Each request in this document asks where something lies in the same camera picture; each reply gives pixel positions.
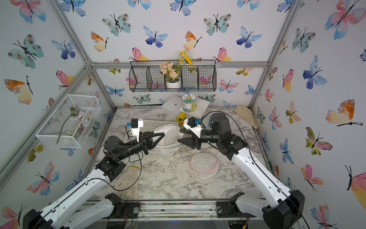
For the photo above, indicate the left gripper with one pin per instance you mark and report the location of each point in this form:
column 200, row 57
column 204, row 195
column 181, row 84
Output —
column 147, row 143

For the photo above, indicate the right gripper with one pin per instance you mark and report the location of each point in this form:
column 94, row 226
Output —
column 197, row 142

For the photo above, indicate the white mesh laundry bag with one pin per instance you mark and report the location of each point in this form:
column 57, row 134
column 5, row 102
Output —
column 204, row 165

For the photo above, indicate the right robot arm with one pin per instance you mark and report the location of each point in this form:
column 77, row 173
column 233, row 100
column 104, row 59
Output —
column 281, row 207

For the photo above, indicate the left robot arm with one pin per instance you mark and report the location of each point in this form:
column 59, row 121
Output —
column 62, row 214

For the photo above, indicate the white plastic basket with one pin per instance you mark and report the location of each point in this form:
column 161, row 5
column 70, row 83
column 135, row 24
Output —
column 150, row 126

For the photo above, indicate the white tiered shelf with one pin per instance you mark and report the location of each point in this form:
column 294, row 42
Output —
column 175, row 106

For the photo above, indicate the green label jar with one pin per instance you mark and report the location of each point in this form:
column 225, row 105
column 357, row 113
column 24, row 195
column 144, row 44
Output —
column 188, row 103

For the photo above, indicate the white flower pot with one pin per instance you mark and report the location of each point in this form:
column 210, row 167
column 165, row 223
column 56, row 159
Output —
column 174, row 85

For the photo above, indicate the artificial flower bouquet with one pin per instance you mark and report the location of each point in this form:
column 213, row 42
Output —
column 172, row 70

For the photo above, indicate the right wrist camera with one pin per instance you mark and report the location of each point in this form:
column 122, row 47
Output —
column 194, row 125

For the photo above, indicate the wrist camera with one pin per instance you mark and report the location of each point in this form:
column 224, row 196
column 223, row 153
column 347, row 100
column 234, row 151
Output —
column 194, row 125
column 135, row 125

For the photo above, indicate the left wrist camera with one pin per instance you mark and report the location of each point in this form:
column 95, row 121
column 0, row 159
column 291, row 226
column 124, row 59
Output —
column 135, row 125

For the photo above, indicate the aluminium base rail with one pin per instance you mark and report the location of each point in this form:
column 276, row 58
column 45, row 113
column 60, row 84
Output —
column 159, row 210

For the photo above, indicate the black wire wall basket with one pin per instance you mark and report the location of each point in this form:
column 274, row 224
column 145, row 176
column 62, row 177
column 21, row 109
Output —
column 144, row 76

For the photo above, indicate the white mesh wall box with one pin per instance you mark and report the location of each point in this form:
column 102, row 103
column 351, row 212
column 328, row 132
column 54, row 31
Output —
column 71, row 122

